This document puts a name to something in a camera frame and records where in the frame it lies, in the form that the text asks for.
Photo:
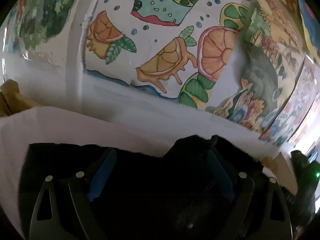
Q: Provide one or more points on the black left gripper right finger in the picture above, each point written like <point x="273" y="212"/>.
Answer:
<point x="257" y="209"/>

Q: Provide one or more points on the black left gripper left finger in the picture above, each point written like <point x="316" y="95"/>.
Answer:
<point x="64" y="208"/>

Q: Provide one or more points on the black garment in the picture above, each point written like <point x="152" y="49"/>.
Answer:
<point x="182" y="195"/>

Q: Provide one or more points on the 2024 cartoon town poster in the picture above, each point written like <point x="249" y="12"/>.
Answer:
<point x="296" y="108"/>

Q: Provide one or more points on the pale pink bed sheet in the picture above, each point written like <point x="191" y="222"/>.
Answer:
<point x="154" y="137"/>

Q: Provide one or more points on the green hill landscape poster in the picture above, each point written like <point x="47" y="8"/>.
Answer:
<point x="275" y="45"/>

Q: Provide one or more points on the citrus fruit drawing poster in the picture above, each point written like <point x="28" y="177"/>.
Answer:
<point x="172" y="49"/>

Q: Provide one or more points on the green foliage cartoon poster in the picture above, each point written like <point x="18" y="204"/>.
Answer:
<point x="33" y="22"/>

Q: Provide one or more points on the wooden bed frame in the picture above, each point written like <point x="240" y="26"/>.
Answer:
<point x="12" y="101"/>

